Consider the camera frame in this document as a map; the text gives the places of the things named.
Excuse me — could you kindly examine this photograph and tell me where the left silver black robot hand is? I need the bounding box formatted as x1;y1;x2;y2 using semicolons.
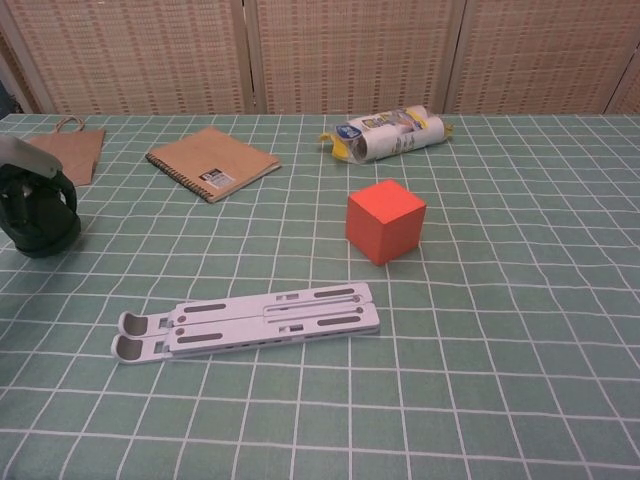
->
0;132;79;241

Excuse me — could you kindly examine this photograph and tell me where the brown paper bag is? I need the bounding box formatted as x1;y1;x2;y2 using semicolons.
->
27;116;108;189

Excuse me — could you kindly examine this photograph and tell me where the bamboo folding screen panel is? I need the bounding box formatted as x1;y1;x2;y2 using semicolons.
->
449;0;640;115
0;0;256;116
247;0;464;116

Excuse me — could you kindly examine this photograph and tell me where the kraft spiral notebook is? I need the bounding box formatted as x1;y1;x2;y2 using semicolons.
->
144;125;283;205

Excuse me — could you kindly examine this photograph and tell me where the white folding laptop stand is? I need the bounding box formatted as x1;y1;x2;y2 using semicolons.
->
110;281;381;366

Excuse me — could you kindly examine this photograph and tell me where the pack of trash bag rolls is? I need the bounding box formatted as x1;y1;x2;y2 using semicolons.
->
319;103;455;165

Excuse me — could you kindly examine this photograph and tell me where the orange cube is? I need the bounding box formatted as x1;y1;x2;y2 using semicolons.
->
345;179;427;266

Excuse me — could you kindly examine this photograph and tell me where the green checked tablecloth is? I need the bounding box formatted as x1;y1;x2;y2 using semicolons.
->
0;113;640;480

